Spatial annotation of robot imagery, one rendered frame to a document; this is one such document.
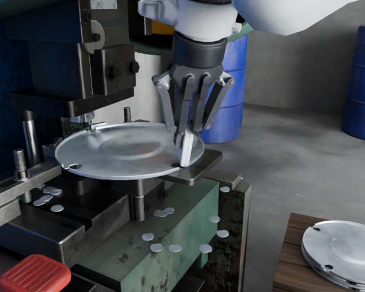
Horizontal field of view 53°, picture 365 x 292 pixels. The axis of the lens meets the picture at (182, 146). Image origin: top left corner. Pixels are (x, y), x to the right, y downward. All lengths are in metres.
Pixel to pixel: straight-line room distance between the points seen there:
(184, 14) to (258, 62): 3.59
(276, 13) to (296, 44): 3.58
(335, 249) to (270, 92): 3.04
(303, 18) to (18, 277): 0.41
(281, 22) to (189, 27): 0.14
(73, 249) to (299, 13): 0.48
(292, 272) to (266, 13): 0.86
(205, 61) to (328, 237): 0.85
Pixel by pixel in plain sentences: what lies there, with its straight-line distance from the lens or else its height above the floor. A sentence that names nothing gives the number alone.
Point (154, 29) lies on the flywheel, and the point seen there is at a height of 0.98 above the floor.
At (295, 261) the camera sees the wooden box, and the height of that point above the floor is 0.35.
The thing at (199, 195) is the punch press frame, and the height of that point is 0.64.
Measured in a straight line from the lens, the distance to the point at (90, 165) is 0.66.
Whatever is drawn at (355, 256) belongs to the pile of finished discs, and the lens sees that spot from 1.18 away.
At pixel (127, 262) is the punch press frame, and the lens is 0.65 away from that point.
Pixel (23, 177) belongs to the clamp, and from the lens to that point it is 0.71.
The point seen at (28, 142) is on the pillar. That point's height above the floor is 0.79.
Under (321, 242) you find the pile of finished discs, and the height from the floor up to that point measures 0.38.
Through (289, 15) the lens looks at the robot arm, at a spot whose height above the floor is 1.04.
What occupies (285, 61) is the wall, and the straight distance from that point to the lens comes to 3.98.
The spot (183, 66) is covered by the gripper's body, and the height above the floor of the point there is 0.97.
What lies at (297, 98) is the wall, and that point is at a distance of 4.02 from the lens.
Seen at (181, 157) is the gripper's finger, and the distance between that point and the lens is 0.63.
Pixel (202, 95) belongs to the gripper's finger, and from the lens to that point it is 0.56.
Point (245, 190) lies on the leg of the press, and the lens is 0.91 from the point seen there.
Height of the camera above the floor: 1.05
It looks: 21 degrees down
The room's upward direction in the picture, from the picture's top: straight up
